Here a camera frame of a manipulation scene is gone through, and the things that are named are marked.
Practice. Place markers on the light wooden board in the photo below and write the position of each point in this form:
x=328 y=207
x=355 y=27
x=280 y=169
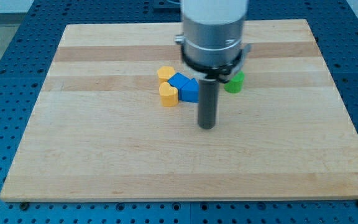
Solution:
x=98 y=131

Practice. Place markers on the yellow hexagon block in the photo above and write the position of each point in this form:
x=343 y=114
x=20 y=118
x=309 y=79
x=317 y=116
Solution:
x=164 y=73

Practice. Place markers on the blue triangular block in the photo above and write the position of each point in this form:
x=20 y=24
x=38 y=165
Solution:
x=189 y=92

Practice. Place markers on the blue perforated metal table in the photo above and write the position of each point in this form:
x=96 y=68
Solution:
x=25 y=62

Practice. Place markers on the green cylinder block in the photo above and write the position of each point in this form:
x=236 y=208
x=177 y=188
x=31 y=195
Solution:
x=236 y=83

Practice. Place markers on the blue cube block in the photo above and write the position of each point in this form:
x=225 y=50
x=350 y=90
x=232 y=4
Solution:
x=178 y=81

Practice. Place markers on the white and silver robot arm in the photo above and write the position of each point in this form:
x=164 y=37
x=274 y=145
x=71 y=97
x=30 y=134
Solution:
x=211 y=47

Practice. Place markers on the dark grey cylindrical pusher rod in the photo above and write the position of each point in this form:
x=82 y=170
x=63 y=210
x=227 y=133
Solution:
x=207 y=103

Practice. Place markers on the yellow heart block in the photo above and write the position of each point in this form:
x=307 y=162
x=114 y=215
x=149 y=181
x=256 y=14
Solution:
x=168 y=95

